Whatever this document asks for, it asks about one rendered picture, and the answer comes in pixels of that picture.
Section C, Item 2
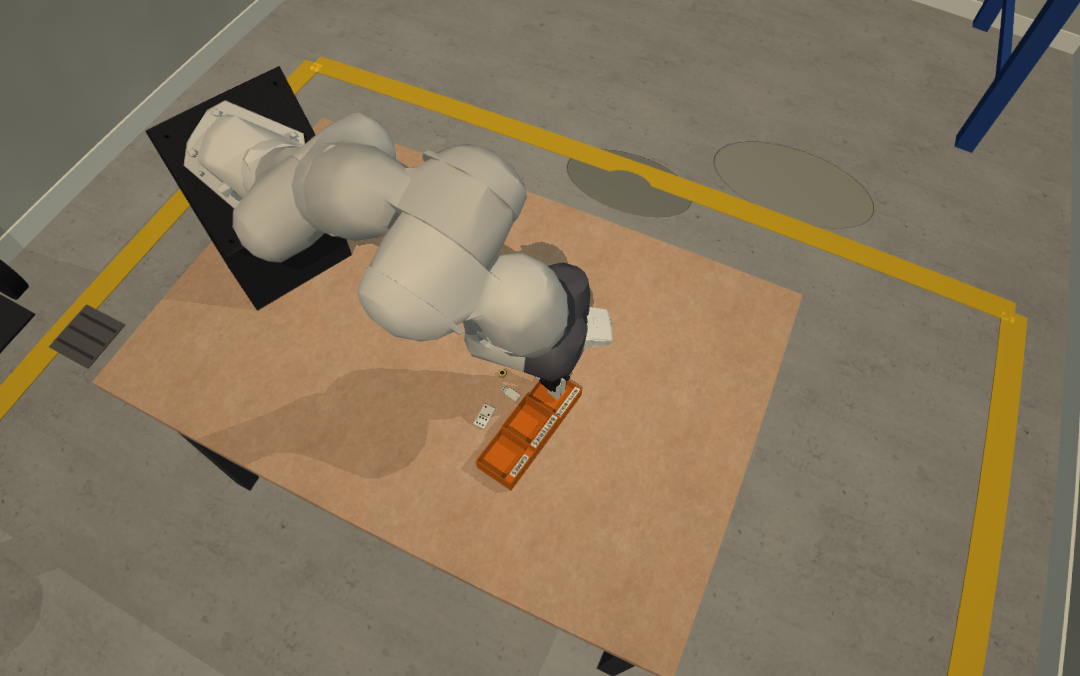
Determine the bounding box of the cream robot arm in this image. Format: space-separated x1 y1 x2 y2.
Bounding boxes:
184 102 612 382

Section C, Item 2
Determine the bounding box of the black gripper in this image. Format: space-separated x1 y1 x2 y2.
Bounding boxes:
534 375 570 400

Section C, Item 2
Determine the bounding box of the white domino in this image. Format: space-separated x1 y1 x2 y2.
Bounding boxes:
473 404 496 430

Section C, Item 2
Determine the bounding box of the orange three-compartment bin rack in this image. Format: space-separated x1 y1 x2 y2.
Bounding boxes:
476 380 582 491

